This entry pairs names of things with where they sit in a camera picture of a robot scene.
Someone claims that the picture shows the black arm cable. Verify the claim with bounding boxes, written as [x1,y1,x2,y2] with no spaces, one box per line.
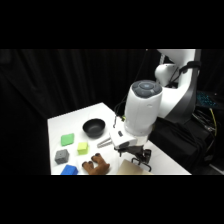
[113,98,128,122]

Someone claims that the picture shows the cyan lit keyboard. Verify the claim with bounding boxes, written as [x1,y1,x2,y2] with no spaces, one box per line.
[195,91,218,109]

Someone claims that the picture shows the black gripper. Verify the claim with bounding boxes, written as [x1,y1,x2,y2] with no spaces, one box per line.
[114,143,153,168]

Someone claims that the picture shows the yellow cable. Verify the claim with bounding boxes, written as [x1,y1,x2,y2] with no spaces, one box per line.
[209,107,218,138]

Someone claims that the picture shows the flat green block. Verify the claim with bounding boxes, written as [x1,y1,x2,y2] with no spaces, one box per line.
[60,133,76,147]

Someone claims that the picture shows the blue block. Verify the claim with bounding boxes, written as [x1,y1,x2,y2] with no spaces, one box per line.
[60,164,79,176]

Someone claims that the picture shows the brown plush toy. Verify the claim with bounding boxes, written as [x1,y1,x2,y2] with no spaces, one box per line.
[81,152,111,176]

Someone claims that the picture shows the black draped robot stand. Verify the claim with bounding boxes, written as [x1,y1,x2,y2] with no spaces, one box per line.
[146,106,224,175]

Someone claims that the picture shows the black bowl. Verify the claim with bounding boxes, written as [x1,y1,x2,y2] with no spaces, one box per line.
[82,118,107,139]

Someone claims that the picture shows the grey block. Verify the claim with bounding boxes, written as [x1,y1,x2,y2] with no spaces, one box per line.
[54,148,71,165]

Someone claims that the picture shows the black curtain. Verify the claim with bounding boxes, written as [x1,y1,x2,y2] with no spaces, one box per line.
[0,49,224,176]

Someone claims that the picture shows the lime green cube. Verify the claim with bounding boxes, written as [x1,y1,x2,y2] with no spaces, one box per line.
[77,141,90,156]

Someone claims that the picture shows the metal tongs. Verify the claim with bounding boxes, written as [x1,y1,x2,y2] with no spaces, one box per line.
[96,136,113,149]

